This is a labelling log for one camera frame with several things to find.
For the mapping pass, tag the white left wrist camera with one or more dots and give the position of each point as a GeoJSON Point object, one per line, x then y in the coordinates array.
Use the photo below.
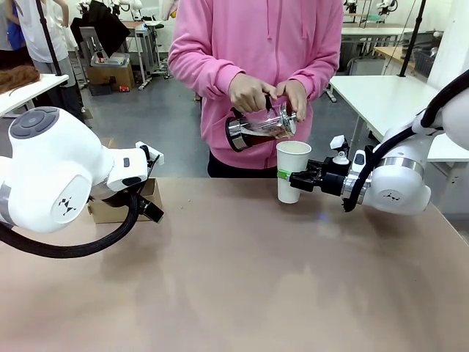
{"type": "Point", "coordinates": [158, 159]}

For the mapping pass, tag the brown cardboard cup carrier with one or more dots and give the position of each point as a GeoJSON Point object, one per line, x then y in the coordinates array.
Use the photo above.
{"type": "Point", "coordinates": [110, 214]}

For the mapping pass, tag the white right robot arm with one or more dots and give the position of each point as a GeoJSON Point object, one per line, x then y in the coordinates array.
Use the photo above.
{"type": "Point", "coordinates": [403, 190]}

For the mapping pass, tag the cardboard box on floor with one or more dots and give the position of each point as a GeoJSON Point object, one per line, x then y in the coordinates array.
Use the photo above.
{"type": "Point", "coordinates": [110, 77]}

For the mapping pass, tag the black hanging cloth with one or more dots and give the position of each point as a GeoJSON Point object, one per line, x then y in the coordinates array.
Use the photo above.
{"type": "Point", "coordinates": [106, 25]}

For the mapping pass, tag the person in pink hoodie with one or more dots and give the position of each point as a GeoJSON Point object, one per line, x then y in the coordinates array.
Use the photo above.
{"type": "Point", "coordinates": [256, 44]}

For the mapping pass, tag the light wooden table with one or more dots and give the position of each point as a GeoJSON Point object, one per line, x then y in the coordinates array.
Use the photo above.
{"type": "Point", "coordinates": [392, 53]}

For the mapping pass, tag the large white table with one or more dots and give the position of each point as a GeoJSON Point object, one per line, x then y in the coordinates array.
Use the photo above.
{"type": "Point", "coordinates": [384, 95]}

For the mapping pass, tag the yellow white hanging cloth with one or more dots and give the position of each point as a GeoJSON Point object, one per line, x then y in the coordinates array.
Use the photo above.
{"type": "Point", "coordinates": [168, 9]}

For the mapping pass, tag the white paper cup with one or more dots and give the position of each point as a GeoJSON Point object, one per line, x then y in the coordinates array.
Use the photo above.
{"type": "Point", "coordinates": [287, 157]}

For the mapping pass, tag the black tripod pole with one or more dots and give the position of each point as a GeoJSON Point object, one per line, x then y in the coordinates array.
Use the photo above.
{"type": "Point", "coordinates": [49, 40]}
{"type": "Point", "coordinates": [412, 40]}

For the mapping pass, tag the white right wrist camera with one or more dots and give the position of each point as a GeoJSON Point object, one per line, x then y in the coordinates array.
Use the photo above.
{"type": "Point", "coordinates": [339, 142]}

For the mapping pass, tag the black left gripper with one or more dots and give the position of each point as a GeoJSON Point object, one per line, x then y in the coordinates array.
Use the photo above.
{"type": "Point", "coordinates": [143, 190]}

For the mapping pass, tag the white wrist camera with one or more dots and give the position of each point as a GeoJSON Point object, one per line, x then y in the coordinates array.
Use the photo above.
{"type": "Point", "coordinates": [339, 142]}
{"type": "Point", "coordinates": [158, 159]}

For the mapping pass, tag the person left forearm pink sleeve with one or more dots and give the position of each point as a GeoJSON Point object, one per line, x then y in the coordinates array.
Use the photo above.
{"type": "Point", "coordinates": [322, 78]}

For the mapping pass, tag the grey plastic bin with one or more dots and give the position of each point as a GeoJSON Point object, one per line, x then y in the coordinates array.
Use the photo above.
{"type": "Point", "coordinates": [117, 58]}

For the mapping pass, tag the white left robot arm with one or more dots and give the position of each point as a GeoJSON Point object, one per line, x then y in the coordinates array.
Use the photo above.
{"type": "Point", "coordinates": [55, 165]}

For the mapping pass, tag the person right hand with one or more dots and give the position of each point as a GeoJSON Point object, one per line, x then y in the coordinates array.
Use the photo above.
{"type": "Point", "coordinates": [249, 91]}

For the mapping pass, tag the person right forearm pink sleeve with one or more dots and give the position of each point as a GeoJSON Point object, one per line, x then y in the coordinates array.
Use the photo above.
{"type": "Point", "coordinates": [205, 80]}

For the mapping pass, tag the bystander in white shirt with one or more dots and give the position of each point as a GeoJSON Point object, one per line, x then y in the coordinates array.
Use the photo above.
{"type": "Point", "coordinates": [40, 29]}

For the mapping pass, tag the brown furry wig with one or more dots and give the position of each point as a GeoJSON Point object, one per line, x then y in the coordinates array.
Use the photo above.
{"type": "Point", "coordinates": [18, 77]}

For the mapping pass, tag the person left hand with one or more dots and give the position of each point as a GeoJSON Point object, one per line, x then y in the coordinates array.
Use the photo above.
{"type": "Point", "coordinates": [295, 97]}

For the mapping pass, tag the bystander in blue shirt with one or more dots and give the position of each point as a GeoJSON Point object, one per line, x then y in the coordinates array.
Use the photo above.
{"type": "Point", "coordinates": [11, 33]}

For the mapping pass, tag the glass french press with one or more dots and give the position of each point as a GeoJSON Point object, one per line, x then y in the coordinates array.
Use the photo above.
{"type": "Point", "coordinates": [238, 135]}

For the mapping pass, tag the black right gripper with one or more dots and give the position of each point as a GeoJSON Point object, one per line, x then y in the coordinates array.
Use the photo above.
{"type": "Point", "coordinates": [333, 179]}

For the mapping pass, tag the long white lab desk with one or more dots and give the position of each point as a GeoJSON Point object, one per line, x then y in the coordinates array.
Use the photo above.
{"type": "Point", "coordinates": [366, 31]}

